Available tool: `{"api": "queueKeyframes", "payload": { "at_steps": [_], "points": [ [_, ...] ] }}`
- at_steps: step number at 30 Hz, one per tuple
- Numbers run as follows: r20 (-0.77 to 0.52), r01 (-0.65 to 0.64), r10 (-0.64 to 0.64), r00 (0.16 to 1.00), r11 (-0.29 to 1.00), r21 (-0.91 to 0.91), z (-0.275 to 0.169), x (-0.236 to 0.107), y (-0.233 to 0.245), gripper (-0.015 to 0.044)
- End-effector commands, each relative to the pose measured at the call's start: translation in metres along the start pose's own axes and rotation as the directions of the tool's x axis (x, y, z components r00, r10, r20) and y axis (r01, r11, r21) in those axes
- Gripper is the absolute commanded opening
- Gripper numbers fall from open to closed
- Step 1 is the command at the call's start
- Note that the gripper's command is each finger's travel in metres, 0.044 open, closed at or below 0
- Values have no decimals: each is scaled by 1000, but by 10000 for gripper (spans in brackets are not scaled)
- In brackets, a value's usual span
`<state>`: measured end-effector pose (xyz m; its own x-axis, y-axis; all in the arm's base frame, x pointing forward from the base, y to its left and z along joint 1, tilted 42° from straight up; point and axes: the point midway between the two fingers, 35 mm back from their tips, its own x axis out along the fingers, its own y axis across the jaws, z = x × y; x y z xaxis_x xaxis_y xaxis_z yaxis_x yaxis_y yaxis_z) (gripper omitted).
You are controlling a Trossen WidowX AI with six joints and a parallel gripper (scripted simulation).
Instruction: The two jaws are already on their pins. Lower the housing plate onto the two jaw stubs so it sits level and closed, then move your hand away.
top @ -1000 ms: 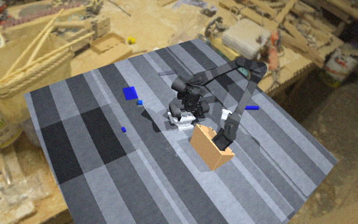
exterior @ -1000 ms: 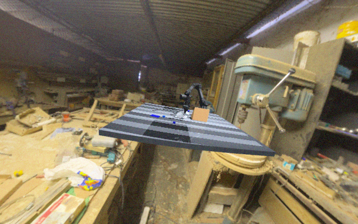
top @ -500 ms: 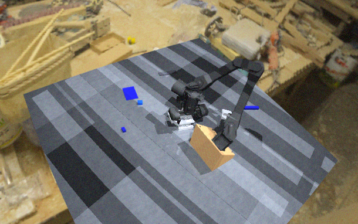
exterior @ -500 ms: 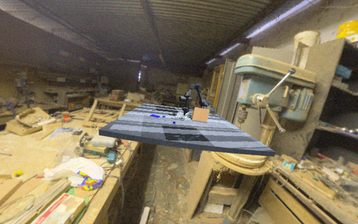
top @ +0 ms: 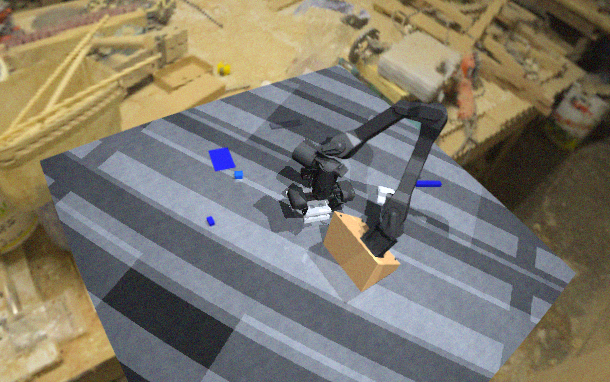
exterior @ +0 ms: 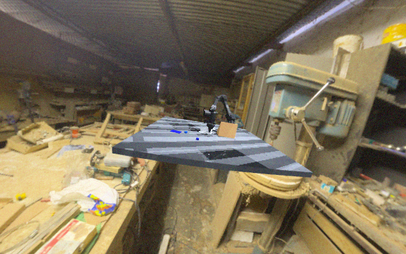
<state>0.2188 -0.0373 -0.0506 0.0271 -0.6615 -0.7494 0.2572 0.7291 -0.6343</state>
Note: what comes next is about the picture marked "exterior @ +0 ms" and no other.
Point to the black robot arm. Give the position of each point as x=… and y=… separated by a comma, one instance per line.
x=212, y=113

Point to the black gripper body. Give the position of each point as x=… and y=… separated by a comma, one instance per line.
x=211, y=122

